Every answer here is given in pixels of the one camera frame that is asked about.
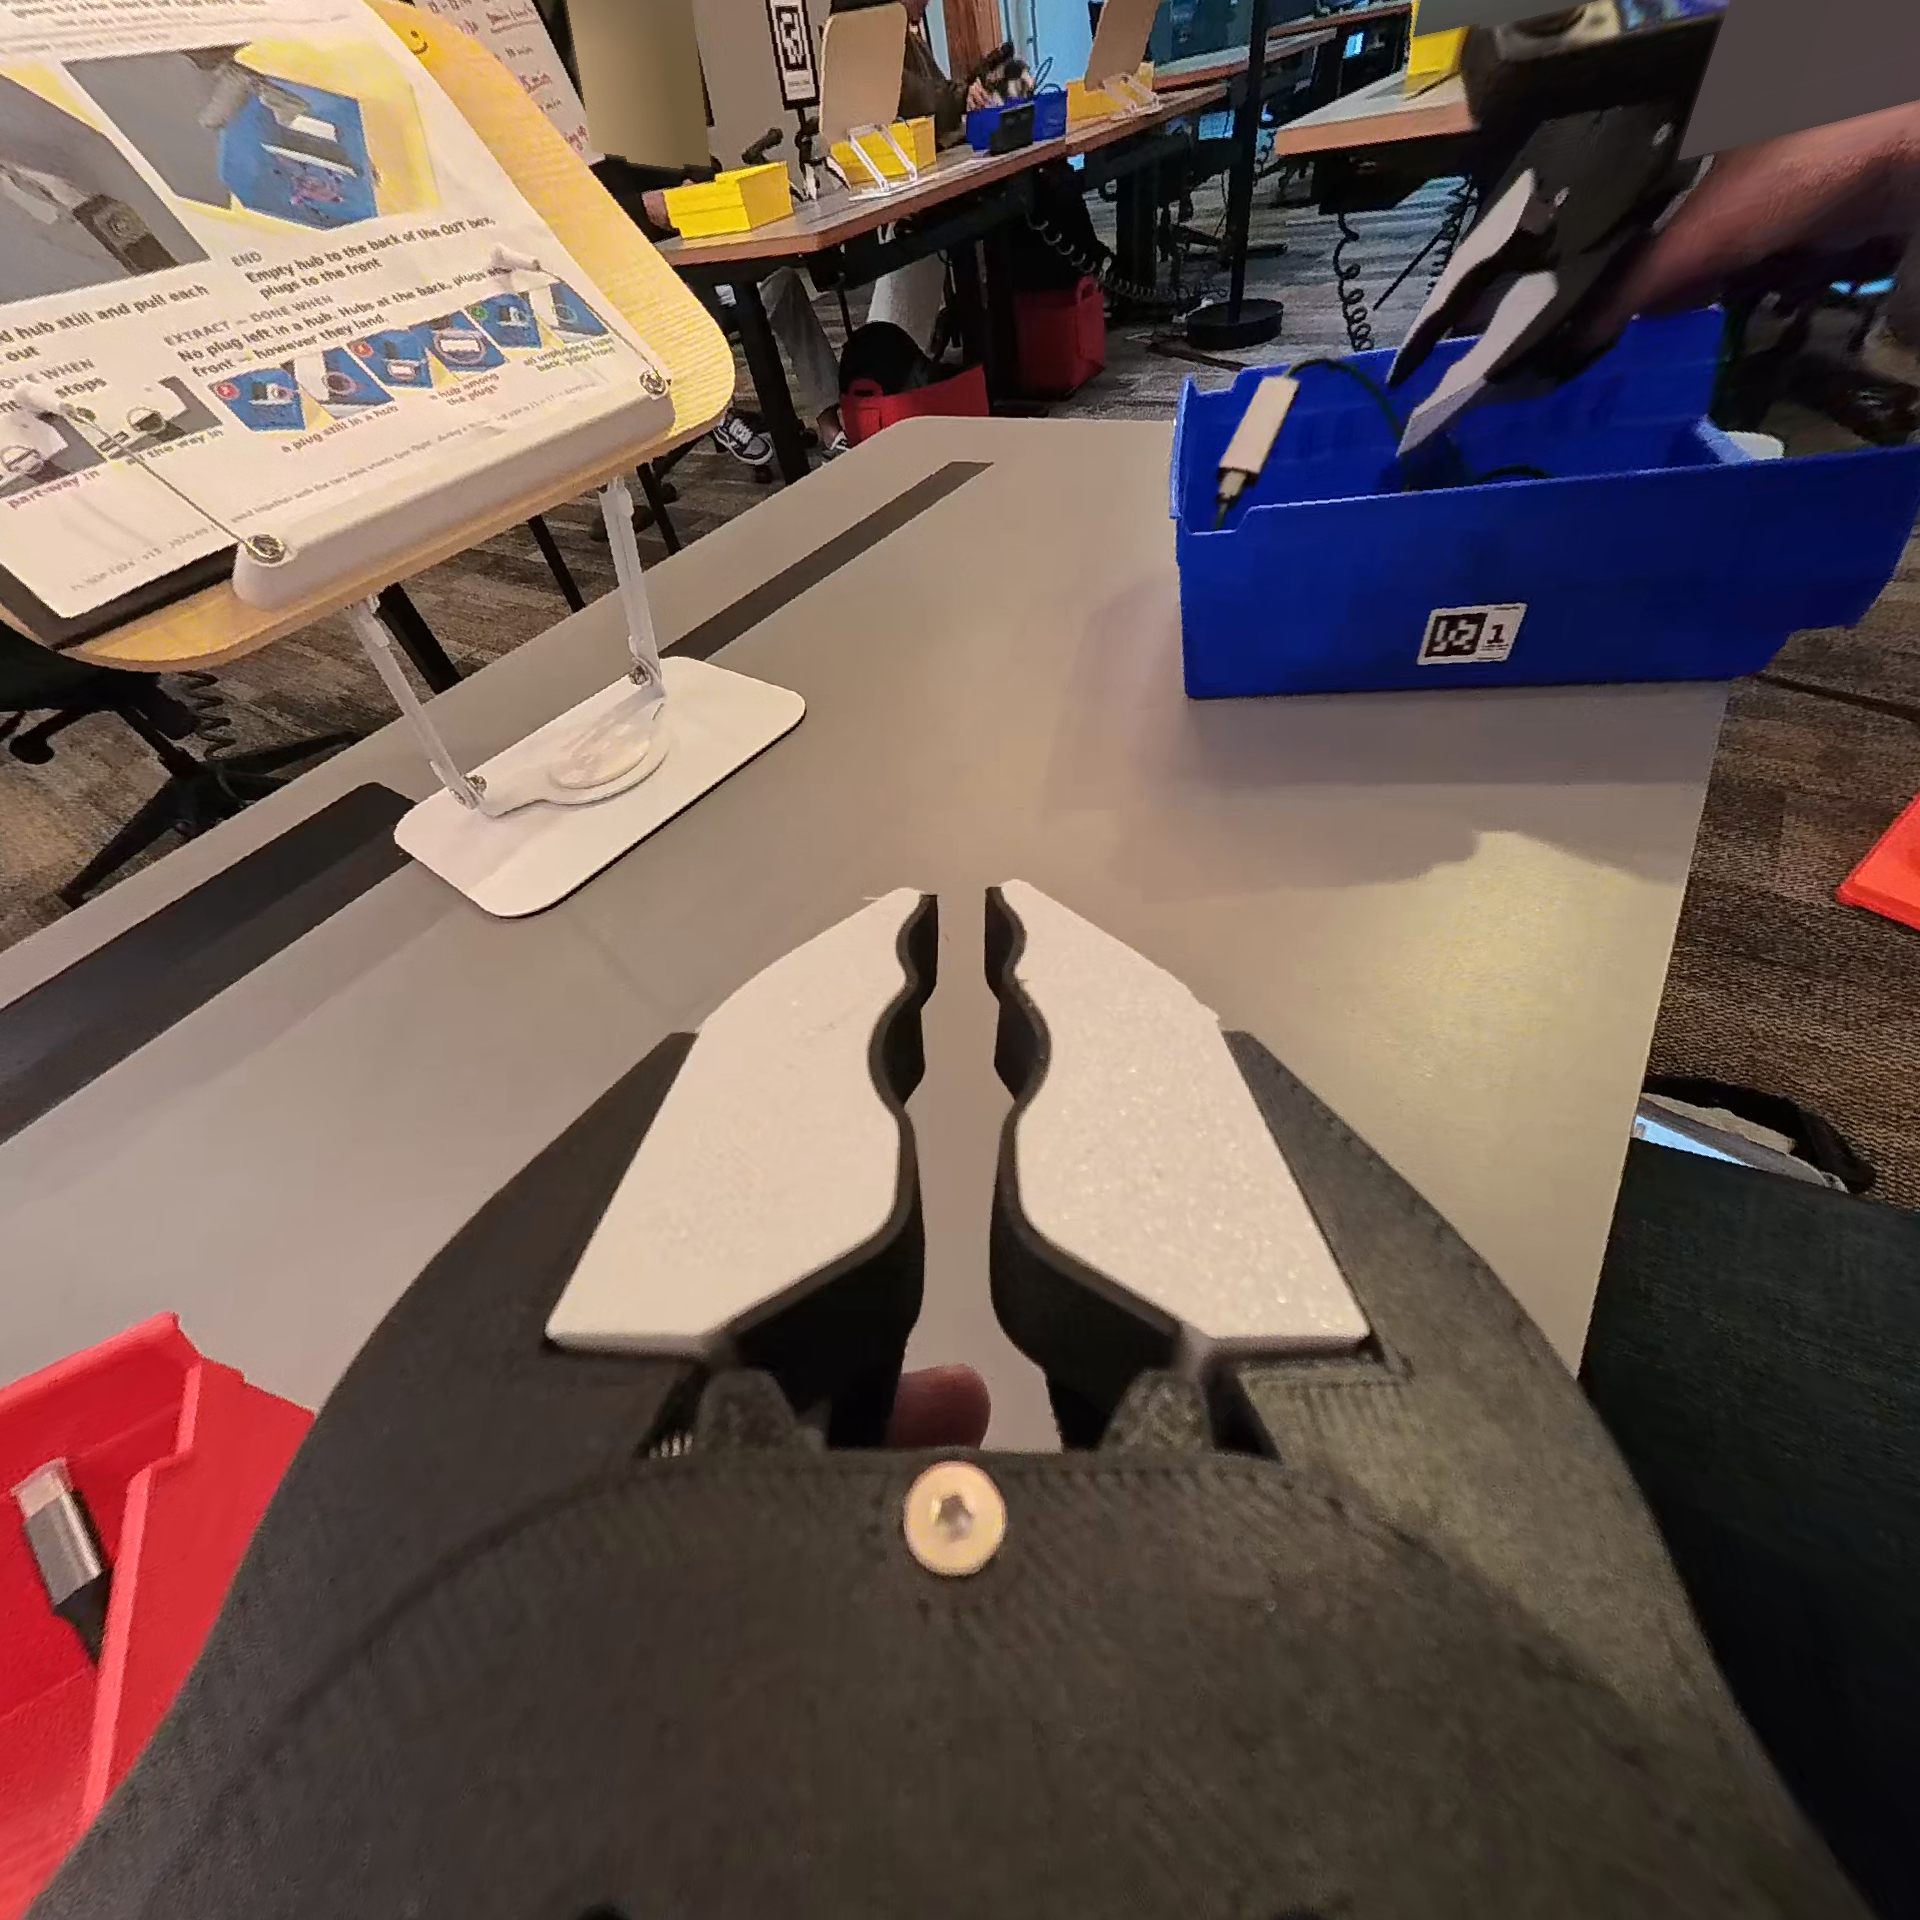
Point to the yellow plastic bin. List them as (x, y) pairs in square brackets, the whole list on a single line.
[(1437, 53), (1102, 100), (727, 201), (901, 148)]

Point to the orange plastic piece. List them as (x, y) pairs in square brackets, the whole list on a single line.
[(1891, 879)]

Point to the small blue plastic bin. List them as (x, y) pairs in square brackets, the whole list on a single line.
[(1037, 118)]

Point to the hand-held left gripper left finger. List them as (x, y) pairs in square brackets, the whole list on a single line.
[(750, 1156)]

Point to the person's left hand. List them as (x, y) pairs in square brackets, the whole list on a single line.
[(938, 1412)]

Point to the person's right forearm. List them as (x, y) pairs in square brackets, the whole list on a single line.
[(1800, 212)]

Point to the document stand with wooden board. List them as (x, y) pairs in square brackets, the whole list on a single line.
[(600, 751)]

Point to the wooden work table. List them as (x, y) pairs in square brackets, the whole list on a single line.
[(1365, 120), (901, 212)]

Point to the person's dark trouser leg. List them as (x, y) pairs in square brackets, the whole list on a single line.
[(1770, 1501)]

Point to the brown cardboard sheet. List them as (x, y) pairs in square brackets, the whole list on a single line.
[(862, 67)]

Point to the black floor stand pole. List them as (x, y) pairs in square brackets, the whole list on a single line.
[(1237, 319)]

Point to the black office chair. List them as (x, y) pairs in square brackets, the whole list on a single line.
[(91, 705)]

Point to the printed marker sign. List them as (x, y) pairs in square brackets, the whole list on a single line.
[(791, 53)]

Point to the slim grey usb-c hub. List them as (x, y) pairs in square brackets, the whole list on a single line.
[(1258, 436), (60, 1545)]

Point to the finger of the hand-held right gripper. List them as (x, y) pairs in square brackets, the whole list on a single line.
[(1500, 340), (1500, 225)]

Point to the black backpack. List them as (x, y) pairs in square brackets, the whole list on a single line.
[(886, 358)]

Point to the red bag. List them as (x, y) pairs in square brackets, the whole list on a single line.
[(1059, 340), (916, 407)]

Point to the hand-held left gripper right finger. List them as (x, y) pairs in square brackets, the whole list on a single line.
[(1186, 1172)]

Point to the red plastic bin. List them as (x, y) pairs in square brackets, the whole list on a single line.
[(166, 1441)]

